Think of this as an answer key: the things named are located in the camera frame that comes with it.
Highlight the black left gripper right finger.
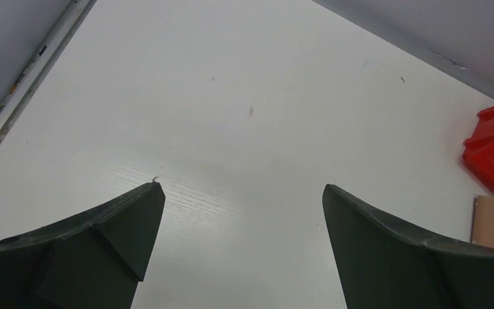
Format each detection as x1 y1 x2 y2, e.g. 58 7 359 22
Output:
322 184 494 308

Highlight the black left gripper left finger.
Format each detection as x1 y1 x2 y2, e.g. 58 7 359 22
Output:
0 182 165 308

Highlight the tan leather card holder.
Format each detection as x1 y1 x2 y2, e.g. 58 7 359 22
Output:
470 196 494 248

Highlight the aluminium table edge rail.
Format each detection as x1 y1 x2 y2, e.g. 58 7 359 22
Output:
0 1 95 144

